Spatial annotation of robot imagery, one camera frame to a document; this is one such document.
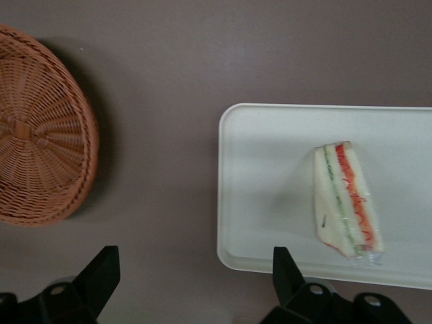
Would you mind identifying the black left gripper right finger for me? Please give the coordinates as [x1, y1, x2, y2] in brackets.
[259, 246, 334, 324]

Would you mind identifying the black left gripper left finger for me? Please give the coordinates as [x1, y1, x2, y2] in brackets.
[37, 245, 122, 324]

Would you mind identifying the plastic-wrapped triangle sandwich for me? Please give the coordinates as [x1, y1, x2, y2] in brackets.
[313, 140, 385, 267]

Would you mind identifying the cream plastic tray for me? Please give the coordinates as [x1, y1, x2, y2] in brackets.
[215, 103, 432, 290]

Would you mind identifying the brown round wicker basket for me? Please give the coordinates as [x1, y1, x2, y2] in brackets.
[0, 22, 101, 227]

